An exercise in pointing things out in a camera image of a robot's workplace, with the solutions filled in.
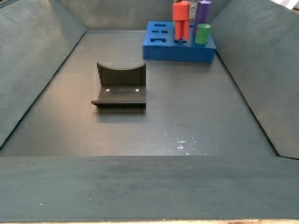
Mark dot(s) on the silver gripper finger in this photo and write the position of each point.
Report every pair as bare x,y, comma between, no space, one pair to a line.
193,10

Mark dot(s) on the red three prong object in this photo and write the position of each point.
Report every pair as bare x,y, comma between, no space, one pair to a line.
181,18

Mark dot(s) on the blue foam peg board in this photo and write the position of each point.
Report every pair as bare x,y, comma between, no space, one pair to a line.
162,47

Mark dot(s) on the purple star peg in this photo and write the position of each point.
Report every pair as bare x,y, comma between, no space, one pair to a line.
202,13

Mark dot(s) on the short green hexagon peg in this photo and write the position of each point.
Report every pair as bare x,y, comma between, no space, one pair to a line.
204,31

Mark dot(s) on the black fixture bracket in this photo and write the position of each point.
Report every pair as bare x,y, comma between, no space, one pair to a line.
122,86

